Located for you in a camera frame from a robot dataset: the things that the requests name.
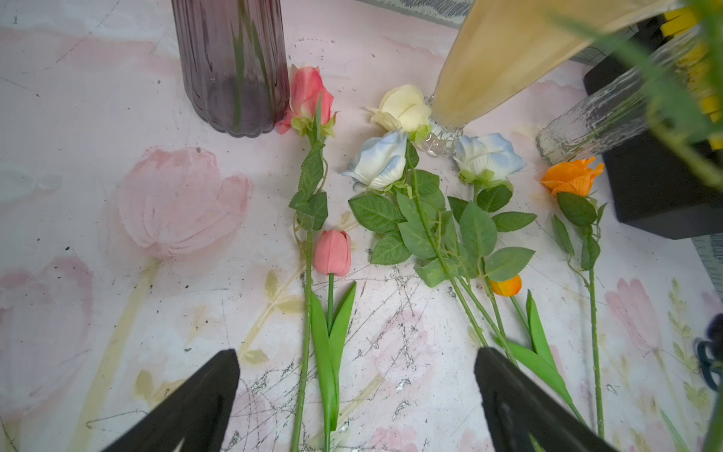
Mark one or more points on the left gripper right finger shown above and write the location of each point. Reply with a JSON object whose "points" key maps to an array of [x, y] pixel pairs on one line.
{"points": [[519, 414]]}

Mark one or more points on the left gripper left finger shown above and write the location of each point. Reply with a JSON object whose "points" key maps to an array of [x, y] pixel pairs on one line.
{"points": [[192, 418]]}

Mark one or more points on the blue white rose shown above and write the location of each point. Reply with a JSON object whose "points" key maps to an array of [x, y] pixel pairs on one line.
{"points": [[485, 165], [403, 206]]}

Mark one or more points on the orange tulip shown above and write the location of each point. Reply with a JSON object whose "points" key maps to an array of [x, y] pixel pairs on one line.
{"points": [[539, 359]]}

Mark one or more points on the pink tulip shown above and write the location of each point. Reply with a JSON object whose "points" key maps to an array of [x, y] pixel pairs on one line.
{"points": [[330, 324]]}

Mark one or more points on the clear glass vase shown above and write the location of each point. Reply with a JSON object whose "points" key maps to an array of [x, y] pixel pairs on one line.
{"points": [[616, 111]]}

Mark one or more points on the cream white rose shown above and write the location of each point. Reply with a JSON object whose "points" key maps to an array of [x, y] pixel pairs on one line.
{"points": [[404, 109]]}

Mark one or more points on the yellow black toolbox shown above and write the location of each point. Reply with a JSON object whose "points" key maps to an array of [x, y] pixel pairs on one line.
{"points": [[652, 189]]}

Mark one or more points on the purple glass vase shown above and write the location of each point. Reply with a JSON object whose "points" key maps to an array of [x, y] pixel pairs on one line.
{"points": [[204, 34]]}

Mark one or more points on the cream ruffled glass vase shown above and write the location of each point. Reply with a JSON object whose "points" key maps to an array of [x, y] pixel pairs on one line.
{"points": [[505, 46]]}

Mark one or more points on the blue handled scissors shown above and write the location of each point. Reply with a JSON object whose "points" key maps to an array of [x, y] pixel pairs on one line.
{"points": [[709, 354]]}

